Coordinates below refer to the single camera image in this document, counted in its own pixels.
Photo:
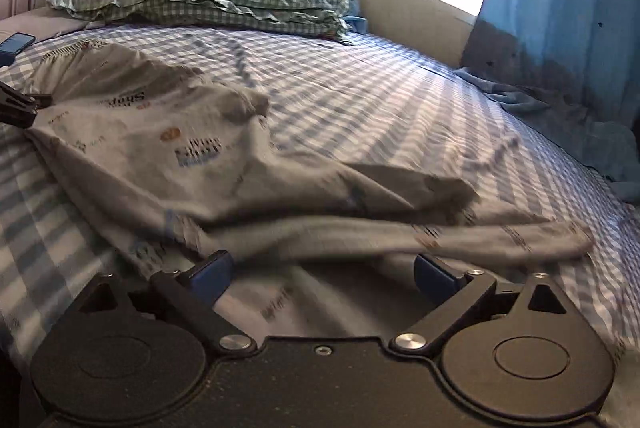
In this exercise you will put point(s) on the grey printed pants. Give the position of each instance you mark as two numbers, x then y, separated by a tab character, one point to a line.
169	163

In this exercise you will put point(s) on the black smartphone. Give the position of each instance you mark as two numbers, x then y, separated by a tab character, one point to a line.
15	44

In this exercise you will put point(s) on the right blue star curtain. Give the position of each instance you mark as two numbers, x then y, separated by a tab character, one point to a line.
570	70

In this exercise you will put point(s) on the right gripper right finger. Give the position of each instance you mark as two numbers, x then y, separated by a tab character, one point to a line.
459	299

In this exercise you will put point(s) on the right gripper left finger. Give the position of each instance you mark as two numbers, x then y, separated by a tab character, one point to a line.
189	297

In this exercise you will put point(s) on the blue checked bed sheet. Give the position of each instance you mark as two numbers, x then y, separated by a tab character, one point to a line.
368	100

